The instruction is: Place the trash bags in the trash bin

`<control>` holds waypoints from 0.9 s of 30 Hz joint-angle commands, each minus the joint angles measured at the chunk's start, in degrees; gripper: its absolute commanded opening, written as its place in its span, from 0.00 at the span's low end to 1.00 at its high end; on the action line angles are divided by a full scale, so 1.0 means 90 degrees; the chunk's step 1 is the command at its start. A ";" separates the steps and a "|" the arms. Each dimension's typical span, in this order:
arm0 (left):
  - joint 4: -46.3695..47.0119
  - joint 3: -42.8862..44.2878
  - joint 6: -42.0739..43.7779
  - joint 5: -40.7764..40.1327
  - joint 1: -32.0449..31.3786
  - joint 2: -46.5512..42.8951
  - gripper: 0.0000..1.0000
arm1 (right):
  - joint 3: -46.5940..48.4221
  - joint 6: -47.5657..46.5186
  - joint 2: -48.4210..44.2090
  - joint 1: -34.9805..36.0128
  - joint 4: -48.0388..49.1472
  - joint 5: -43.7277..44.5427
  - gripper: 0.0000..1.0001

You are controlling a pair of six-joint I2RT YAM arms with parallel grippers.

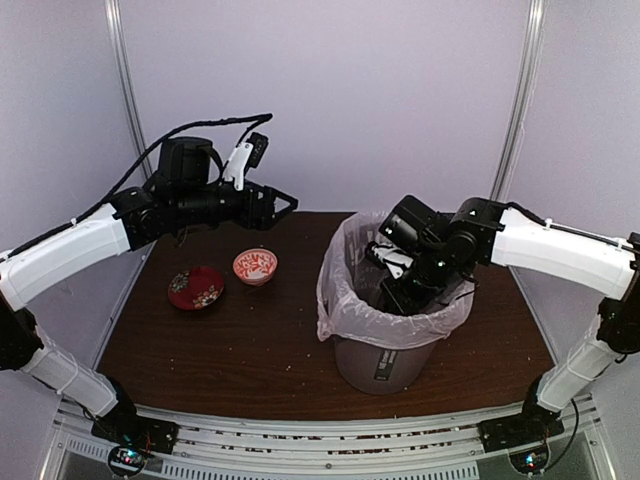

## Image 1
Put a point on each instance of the left aluminium frame post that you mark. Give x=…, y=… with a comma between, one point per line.
x=118, y=44

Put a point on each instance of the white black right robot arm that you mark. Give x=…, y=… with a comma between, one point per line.
x=425, y=252

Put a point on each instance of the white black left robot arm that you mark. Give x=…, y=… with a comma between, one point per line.
x=191, y=186

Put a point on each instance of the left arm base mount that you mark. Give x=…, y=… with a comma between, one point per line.
x=137, y=440

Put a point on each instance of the mauve plastic trash bin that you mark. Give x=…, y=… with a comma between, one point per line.
x=379, y=371

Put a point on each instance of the aluminium front rail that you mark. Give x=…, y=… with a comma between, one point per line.
x=444, y=446

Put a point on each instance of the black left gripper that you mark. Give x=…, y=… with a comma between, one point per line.
x=263, y=219

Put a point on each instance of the red floral plate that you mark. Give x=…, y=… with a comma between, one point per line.
x=195, y=288

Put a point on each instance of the right aluminium frame post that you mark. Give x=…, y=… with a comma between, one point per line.
x=525, y=85

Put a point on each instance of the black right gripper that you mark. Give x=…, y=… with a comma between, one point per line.
x=397, y=302

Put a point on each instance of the red white patterned bowl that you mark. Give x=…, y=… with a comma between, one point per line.
x=255, y=266

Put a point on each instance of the aluminium frame post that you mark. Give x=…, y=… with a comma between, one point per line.
x=118, y=44
x=525, y=85

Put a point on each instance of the pink translucent plastic bag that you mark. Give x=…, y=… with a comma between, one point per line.
x=352, y=303

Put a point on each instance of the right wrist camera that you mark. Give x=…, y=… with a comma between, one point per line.
x=389, y=258

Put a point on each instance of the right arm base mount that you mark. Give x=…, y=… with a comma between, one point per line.
x=525, y=441

